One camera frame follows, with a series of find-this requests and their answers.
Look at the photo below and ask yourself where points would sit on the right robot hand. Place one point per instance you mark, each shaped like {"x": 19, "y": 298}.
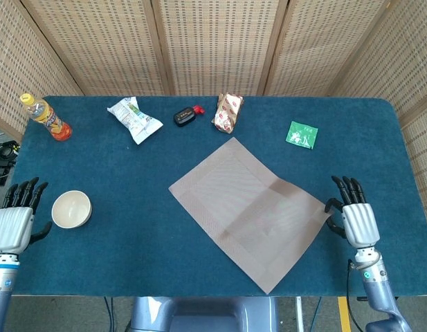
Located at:
{"x": 360, "y": 224}

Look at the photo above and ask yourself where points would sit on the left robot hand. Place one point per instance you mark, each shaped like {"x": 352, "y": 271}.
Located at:
{"x": 10, "y": 230}

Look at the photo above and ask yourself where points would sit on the white bowl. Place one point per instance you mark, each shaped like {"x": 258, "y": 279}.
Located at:
{"x": 71, "y": 209}

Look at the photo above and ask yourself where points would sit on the brown woven placemat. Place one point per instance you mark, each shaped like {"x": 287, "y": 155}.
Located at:
{"x": 247, "y": 207}

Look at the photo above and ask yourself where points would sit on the white table leg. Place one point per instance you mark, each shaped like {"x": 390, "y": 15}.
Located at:
{"x": 299, "y": 313}

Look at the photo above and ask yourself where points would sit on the green tea packet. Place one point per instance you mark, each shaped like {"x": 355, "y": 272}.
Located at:
{"x": 301, "y": 135}

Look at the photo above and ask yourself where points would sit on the orange drink bottle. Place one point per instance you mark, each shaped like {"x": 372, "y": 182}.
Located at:
{"x": 48, "y": 119}

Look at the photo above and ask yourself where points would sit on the blue table cover cloth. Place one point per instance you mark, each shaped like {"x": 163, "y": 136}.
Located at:
{"x": 130, "y": 207}

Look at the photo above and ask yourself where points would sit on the blue-grey robot torso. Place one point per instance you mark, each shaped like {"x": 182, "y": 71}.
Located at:
{"x": 154, "y": 311}

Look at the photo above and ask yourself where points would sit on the white snack bag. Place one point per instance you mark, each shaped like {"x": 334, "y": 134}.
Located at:
{"x": 135, "y": 119}

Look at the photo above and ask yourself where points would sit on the golden snack package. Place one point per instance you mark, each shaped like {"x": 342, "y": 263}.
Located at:
{"x": 227, "y": 112}

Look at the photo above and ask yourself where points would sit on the woven bamboo folding screen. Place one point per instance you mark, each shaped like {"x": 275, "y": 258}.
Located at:
{"x": 213, "y": 45}

